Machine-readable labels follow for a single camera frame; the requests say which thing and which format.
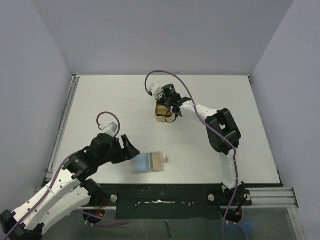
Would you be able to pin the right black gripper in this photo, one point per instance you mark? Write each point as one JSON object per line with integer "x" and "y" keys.
{"x": 165, "y": 101}

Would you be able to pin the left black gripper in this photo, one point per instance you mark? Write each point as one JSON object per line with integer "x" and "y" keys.
{"x": 128, "y": 153}

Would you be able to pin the beige leather card holder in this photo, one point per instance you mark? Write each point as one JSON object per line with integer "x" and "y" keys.
{"x": 149, "y": 162}

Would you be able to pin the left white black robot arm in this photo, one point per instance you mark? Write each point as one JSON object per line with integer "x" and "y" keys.
{"x": 25, "y": 222}

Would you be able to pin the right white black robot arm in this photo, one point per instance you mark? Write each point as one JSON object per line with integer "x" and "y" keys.
{"x": 223, "y": 133}

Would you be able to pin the tan oval wooden tray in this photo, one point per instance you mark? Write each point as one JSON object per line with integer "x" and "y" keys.
{"x": 163, "y": 114}

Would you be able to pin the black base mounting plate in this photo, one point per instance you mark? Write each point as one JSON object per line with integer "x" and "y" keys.
{"x": 167, "y": 202}

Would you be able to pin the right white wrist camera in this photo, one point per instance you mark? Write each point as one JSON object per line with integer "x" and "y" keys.
{"x": 155, "y": 91}

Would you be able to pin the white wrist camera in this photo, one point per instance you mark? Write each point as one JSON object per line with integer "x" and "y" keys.
{"x": 110, "y": 129}
{"x": 155, "y": 91}

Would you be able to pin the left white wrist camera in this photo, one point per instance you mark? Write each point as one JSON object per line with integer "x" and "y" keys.
{"x": 110, "y": 129}

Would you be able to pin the aluminium extrusion rail left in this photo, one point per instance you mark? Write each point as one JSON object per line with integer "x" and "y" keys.
{"x": 63, "y": 123}

